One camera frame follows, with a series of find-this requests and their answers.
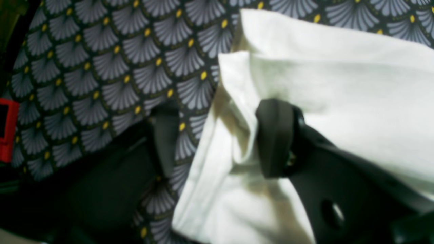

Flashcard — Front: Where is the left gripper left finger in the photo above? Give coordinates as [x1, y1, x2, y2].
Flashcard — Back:
[47, 102, 180, 244]

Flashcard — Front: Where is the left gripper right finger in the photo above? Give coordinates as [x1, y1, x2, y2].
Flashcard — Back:
[255, 99, 433, 244]

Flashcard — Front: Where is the white printed T-shirt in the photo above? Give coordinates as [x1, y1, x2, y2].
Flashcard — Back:
[172, 9, 433, 244]

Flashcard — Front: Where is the red and black clamp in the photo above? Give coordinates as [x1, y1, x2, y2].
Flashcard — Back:
[0, 98, 20, 163]

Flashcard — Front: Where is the patterned grey table cloth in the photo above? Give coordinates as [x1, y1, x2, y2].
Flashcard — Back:
[7, 0, 434, 244]

